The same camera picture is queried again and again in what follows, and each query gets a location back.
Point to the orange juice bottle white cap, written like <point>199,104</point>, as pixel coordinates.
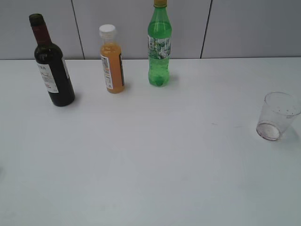
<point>111,57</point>

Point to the green soda bottle yellow cap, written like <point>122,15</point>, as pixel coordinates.
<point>159,45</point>

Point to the dark red wine bottle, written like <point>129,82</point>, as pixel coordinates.
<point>51,64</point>

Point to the transparent plastic cup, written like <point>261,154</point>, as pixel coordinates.
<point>277,114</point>

